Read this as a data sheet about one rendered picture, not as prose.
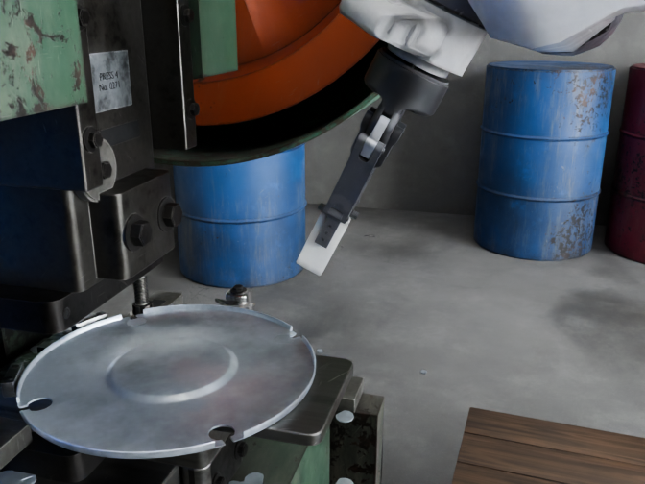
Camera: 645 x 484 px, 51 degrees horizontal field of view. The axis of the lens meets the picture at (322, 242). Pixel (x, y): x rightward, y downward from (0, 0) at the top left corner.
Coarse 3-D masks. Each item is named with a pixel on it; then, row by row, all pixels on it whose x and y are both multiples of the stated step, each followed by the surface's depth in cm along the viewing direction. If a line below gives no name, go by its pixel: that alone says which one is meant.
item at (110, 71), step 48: (96, 0) 58; (96, 48) 58; (144, 48) 66; (96, 96) 59; (144, 96) 66; (144, 144) 67; (0, 192) 58; (48, 192) 57; (96, 192) 58; (144, 192) 62; (0, 240) 60; (48, 240) 58; (96, 240) 60; (144, 240) 60; (48, 288) 60
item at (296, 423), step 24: (336, 360) 70; (312, 384) 66; (336, 384) 66; (312, 408) 62; (336, 408) 63; (216, 432) 67; (264, 432) 59; (288, 432) 58; (312, 432) 58; (192, 456) 65; (216, 456) 67; (240, 456) 73; (192, 480) 66; (216, 480) 67
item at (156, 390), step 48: (96, 336) 75; (144, 336) 75; (192, 336) 75; (240, 336) 75; (48, 384) 65; (96, 384) 65; (144, 384) 64; (192, 384) 64; (240, 384) 65; (288, 384) 65; (48, 432) 58; (96, 432) 58; (144, 432) 58; (192, 432) 58; (240, 432) 58
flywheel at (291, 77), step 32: (256, 0) 91; (288, 0) 90; (320, 0) 89; (256, 32) 92; (288, 32) 91; (320, 32) 87; (352, 32) 86; (256, 64) 92; (288, 64) 89; (320, 64) 88; (352, 64) 87; (224, 96) 93; (256, 96) 92; (288, 96) 90
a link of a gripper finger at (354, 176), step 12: (360, 144) 60; (384, 144) 60; (360, 156) 62; (372, 156) 61; (348, 168) 62; (360, 168) 62; (372, 168) 62; (348, 180) 63; (360, 180) 63; (336, 192) 64; (348, 192) 64; (360, 192) 63; (336, 204) 65; (348, 204) 64; (348, 216) 66
